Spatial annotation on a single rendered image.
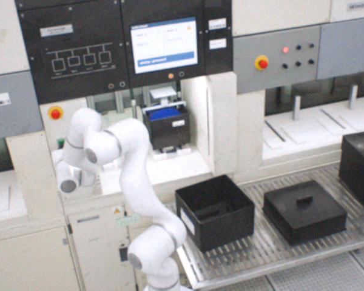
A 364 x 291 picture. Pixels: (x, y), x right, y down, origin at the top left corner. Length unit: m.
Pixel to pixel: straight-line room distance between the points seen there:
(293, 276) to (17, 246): 1.66
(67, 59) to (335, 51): 1.28
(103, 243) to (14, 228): 0.46
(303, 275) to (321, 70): 1.33
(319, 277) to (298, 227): 1.04
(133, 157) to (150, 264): 0.35
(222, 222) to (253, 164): 0.54
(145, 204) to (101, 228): 0.94
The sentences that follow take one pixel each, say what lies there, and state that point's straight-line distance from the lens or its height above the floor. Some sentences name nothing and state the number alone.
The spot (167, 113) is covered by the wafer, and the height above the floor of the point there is 1.09.
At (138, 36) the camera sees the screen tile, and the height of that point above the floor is 1.63.
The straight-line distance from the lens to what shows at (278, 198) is 2.29.
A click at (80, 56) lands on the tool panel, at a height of 1.59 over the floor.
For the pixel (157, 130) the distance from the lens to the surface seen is 2.47.
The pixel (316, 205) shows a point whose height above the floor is 0.86.
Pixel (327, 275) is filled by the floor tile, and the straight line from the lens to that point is 3.16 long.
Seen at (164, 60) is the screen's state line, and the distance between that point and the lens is 2.10.
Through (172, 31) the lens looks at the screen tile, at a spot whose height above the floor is 1.63.
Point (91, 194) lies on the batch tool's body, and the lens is 2.36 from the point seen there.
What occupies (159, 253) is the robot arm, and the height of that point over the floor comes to 1.14.
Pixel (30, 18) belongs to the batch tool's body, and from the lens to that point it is 1.97.
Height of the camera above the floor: 2.26
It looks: 31 degrees down
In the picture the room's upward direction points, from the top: 4 degrees counter-clockwise
